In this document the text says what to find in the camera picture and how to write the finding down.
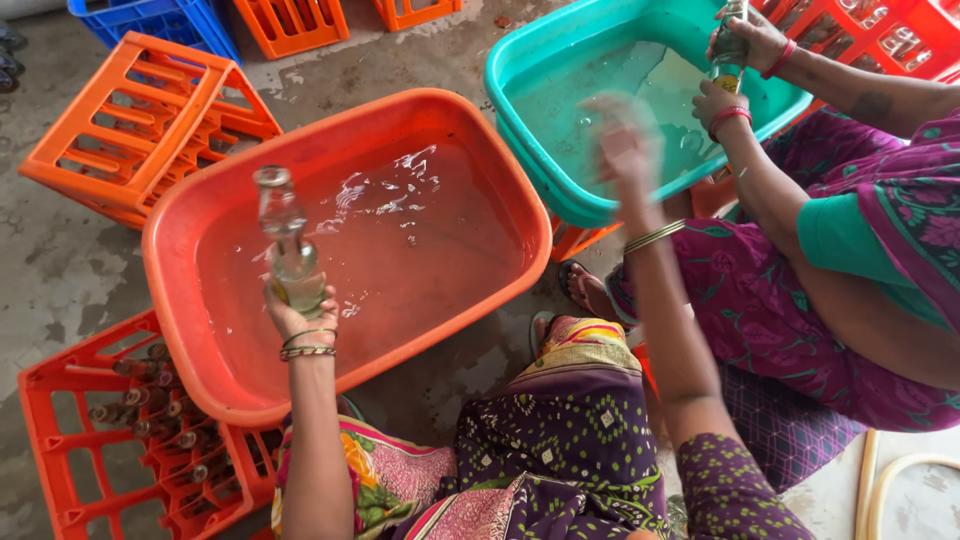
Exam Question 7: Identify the clear glass bottle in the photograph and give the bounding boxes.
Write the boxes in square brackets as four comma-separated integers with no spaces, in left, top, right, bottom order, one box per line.
[252,165,329,320]

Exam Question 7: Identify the cream hose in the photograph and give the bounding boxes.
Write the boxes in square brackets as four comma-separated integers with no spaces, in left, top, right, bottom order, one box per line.
[855,429,882,540]
[866,452,960,540]

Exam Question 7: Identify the person's left hand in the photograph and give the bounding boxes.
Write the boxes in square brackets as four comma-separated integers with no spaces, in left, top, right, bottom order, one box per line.
[262,273,341,346]

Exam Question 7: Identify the red bangle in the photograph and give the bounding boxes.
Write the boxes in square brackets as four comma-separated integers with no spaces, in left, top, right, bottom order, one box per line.
[760,39,798,81]
[708,105,753,144]

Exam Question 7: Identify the orange plastic tub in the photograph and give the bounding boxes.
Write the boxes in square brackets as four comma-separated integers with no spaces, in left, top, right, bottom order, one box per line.
[142,88,554,429]

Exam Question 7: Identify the blue plastic crate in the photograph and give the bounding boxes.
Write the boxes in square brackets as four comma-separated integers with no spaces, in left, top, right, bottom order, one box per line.
[67,0,243,65]

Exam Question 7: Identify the orange plastic crate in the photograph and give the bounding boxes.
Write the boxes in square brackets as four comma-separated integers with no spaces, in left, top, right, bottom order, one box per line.
[372,0,464,33]
[232,0,351,61]

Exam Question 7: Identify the beaded wrist bangles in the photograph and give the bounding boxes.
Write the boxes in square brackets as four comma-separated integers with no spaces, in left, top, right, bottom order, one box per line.
[279,327,339,363]

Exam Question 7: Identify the red crate with brown bottles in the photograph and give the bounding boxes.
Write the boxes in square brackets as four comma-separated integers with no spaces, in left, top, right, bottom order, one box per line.
[18,309,282,540]

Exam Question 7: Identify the group of brown-capped bottles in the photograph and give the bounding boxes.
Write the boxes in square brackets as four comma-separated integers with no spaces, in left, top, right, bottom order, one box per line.
[88,341,249,485]

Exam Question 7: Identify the dark sandals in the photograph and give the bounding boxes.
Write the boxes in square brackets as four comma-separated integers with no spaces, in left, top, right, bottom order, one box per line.
[0,22,29,95]

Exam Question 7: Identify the person's right hand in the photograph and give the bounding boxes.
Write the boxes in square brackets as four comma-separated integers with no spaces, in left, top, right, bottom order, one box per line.
[581,91,669,228]

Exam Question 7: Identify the gold wrist bangles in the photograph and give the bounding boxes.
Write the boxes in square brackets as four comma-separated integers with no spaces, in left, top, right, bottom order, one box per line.
[622,219,687,256]

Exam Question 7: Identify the yellow-labelled glass bottle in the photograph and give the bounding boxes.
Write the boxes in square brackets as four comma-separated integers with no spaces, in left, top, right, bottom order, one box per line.
[708,0,751,95]

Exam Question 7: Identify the person's patterned sari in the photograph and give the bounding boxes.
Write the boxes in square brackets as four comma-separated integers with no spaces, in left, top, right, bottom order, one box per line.
[271,315,819,540]

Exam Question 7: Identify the person's foot in teal sandal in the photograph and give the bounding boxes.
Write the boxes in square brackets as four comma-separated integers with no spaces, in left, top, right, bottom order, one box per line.
[528,310,560,357]

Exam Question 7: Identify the teal plastic tub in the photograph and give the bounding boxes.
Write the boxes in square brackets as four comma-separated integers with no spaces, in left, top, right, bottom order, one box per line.
[483,0,815,230]

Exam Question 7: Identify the red crate with clear bottles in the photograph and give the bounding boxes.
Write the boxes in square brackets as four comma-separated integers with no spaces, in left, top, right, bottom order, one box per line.
[750,0,960,85]

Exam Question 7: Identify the red plastic stool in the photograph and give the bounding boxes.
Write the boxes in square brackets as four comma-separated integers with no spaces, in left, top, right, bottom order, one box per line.
[632,341,663,400]

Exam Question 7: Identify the orange crate under tub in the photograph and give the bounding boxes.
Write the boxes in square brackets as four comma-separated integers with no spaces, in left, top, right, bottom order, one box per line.
[549,176,740,264]

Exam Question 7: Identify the group of clear empty bottles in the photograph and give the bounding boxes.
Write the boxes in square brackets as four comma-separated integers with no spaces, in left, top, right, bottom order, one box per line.
[780,0,939,74]

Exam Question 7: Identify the overturned orange bottle crate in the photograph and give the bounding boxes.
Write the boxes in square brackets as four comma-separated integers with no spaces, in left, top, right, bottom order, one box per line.
[18,31,285,231]

